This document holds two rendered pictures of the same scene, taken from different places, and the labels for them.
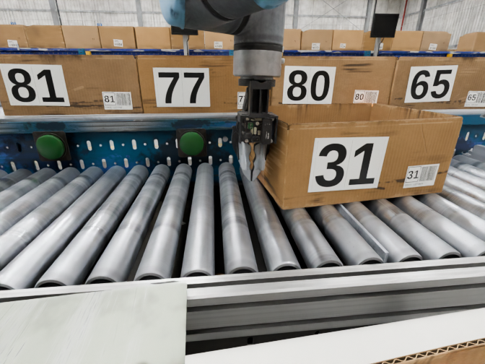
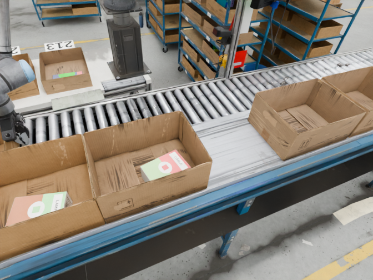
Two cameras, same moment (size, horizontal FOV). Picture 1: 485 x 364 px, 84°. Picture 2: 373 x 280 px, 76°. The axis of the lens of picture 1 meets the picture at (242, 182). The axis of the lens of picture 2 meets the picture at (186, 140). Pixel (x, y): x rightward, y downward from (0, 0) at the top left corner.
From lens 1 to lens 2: 1.74 m
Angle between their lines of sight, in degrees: 109
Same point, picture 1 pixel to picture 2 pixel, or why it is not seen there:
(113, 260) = (74, 113)
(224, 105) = (23, 174)
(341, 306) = not seen: hidden behind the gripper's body
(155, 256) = (63, 115)
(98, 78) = (115, 136)
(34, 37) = not seen: outside the picture
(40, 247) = (98, 113)
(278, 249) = (27, 122)
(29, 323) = (81, 100)
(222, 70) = (11, 157)
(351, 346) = (20, 106)
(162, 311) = (57, 105)
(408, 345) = not seen: hidden behind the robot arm
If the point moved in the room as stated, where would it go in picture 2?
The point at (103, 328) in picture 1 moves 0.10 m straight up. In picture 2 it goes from (67, 101) to (61, 88)
